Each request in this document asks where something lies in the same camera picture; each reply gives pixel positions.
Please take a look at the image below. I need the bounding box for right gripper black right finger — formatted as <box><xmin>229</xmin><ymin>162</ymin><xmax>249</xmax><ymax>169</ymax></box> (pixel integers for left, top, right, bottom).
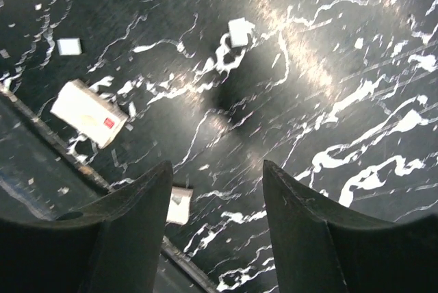
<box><xmin>262</xmin><ymin>160</ymin><xmax>437</xmax><ymax>292</ymax></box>

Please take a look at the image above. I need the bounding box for white staple box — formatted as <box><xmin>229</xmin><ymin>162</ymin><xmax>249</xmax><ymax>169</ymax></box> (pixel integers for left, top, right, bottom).
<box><xmin>51</xmin><ymin>79</ymin><xmax>128</xmax><ymax>149</ymax></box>

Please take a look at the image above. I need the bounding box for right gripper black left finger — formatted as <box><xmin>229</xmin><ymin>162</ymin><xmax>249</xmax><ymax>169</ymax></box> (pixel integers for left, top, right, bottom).
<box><xmin>1</xmin><ymin>161</ymin><xmax>173</xmax><ymax>292</ymax></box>

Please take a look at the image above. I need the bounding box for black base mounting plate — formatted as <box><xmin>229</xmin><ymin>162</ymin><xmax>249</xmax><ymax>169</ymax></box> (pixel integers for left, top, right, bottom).
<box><xmin>1</xmin><ymin>97</ymin><xmax>214</xmax><ymax>292</ymax></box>

